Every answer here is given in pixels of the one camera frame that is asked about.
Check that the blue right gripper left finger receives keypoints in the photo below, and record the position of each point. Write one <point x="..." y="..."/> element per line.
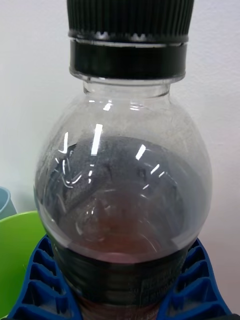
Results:
<point x="43" y="282"/>

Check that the green plastic bin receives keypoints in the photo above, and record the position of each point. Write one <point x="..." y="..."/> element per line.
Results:
<point x="17" y="250"/>

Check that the pale blue plastic bin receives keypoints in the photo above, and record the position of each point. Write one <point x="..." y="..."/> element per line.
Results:
<point x="5" y="200"/>

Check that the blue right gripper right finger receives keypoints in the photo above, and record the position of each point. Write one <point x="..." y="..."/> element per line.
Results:
<point x="192" y="282"/>

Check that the clear bottle with black label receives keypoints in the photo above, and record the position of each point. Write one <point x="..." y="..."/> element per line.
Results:
<point x="125" y="160"/>

